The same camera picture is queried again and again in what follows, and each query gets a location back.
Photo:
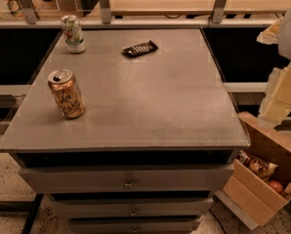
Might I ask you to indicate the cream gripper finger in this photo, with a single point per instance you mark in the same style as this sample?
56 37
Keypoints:
276 105
270 35

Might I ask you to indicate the orange LaCroix soda can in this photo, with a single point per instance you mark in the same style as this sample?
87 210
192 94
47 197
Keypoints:
67 95

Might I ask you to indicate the green white soda can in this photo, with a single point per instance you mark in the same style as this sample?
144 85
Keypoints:
73 34

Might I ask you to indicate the crinkly snack bag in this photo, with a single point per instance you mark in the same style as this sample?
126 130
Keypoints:
258 166

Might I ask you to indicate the open cardboard box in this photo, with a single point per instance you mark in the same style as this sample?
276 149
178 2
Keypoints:
260 185

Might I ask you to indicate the red apple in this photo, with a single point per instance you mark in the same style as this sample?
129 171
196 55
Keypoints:
276 186

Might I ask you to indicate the black snack bar wrapper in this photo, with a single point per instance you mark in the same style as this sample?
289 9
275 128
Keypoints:
140 50

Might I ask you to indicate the grey drawer cabinet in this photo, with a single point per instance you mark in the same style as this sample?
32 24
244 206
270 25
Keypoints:
156 140

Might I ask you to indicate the wooden desk with metal posts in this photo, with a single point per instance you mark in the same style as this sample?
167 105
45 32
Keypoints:
119 13

